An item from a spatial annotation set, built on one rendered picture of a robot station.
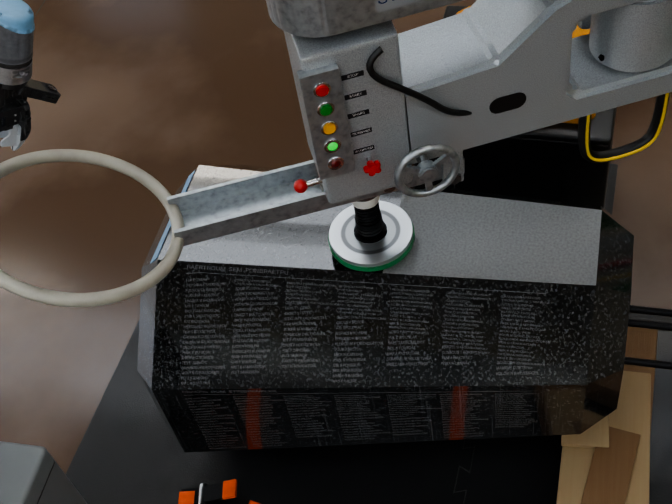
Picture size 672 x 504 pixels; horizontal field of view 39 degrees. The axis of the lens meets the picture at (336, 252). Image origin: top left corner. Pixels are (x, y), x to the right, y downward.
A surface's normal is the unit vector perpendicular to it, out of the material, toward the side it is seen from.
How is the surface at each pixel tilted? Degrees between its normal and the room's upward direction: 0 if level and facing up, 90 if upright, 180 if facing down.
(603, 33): 90
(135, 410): 0
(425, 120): 90
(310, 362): 45
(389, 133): 90
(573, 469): 0
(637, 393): 0
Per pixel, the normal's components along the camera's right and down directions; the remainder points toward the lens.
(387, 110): 0.25, 0.72
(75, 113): -0.13, -0.64
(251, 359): -0.22, 0.09
